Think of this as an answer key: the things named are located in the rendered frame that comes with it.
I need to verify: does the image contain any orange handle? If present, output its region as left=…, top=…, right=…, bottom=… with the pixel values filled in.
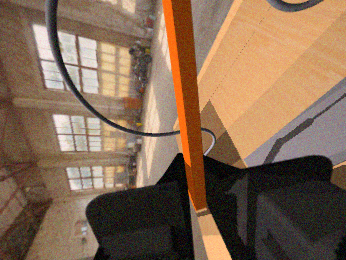
left=162, top=0, right=207, bottom=211

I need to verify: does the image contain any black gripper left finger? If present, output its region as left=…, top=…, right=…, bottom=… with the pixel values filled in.
left=85, top=153, right=195, bottom=260

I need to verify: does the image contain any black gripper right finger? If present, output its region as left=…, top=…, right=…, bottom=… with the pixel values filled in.
left=203, top=155, right=333, bottom=260

